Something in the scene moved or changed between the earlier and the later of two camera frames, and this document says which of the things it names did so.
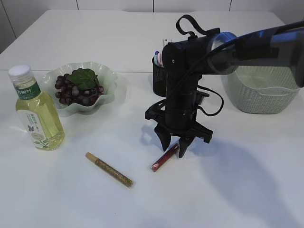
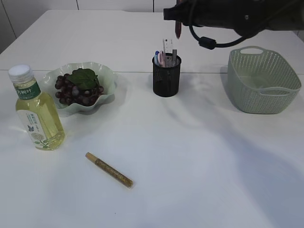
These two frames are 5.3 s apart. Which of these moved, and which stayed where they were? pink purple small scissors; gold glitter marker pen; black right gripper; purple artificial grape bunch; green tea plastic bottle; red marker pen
Moved: black right gripper; red marker pen
Stayed: purple artificial grape bunch; pink purple small scissors; gold glitter marker pen; green tea plastic bottle
